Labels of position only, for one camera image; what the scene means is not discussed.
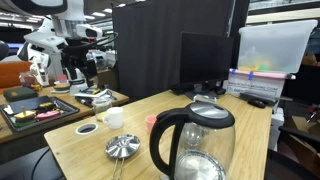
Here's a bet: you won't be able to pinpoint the orange sofa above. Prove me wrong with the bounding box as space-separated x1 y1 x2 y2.
0 60 33 89

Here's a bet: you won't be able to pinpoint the black office chair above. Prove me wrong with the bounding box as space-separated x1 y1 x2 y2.
264 124 320 180

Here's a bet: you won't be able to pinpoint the pink flat lid blue tape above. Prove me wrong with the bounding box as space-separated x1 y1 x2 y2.
229 68 297 81

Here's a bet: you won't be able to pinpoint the pink red block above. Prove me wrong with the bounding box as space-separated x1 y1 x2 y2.
35 109 62 122

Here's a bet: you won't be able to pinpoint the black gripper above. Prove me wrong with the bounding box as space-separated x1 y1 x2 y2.
61 39 98 86

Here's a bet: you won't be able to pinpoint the yellow green block stack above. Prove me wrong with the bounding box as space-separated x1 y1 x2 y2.
13 106 38 128

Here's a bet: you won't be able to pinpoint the small metal pan with handle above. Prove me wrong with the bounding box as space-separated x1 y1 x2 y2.
105 133 142 180

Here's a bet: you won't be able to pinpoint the clear jar lid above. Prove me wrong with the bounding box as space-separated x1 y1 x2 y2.
91 97 113 105

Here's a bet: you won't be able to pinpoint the black notebook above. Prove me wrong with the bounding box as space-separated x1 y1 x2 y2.
9 95 51 113

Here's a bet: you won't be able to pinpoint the clear plastic storage bin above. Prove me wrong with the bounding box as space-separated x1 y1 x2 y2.
237 19 319 75

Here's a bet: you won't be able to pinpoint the black keyboard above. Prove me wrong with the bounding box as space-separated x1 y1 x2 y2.
239 92 279 104

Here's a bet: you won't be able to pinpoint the black computer mouse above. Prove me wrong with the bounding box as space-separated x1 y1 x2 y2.
247 98 267 109

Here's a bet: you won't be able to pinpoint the black curtain partition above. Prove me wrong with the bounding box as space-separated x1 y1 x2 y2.
112 0 236 101

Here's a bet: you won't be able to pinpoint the white ceramic mug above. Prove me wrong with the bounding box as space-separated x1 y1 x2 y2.
101 106 124 130

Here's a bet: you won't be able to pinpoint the glass jar with yellow contents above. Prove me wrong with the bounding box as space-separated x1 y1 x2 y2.
91 97 113 122

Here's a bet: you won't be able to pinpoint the small pink cup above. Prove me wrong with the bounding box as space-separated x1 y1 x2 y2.
145 115 158 135

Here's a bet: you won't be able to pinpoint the pile of papers and tools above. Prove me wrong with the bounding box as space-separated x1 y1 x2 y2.
73 87 118 108

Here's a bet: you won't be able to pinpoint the black plastic tray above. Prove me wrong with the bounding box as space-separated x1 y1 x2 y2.
0 95 81 133

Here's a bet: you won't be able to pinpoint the brown cardboard box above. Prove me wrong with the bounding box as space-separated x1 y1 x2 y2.
283 114 320 174

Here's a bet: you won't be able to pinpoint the white printed cardboard box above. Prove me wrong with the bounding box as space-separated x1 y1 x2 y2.
223 77 287 101

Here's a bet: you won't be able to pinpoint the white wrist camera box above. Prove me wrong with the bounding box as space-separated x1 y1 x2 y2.
75 23 104 40

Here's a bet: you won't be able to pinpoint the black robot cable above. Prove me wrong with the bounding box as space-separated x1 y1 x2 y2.
66 31 120 51

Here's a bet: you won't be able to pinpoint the glass electric kettle black handle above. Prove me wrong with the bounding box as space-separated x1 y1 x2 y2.
148 101 237 180

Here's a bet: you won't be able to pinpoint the white cylinder black band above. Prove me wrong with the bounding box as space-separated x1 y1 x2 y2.
68 78 89 97

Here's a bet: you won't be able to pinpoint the white box under table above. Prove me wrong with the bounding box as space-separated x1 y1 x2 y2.
268 106 285 151

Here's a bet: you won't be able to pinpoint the black computer monitor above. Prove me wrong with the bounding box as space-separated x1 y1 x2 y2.
179 31 235 101

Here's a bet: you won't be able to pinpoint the black yellow block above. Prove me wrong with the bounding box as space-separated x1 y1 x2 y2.
37 101 58 113

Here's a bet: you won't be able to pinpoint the dark green case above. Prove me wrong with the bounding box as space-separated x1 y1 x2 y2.
3 86 39 103

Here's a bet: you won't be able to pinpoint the stacked coloured dishes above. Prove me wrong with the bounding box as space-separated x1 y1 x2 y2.
51 74 72 94

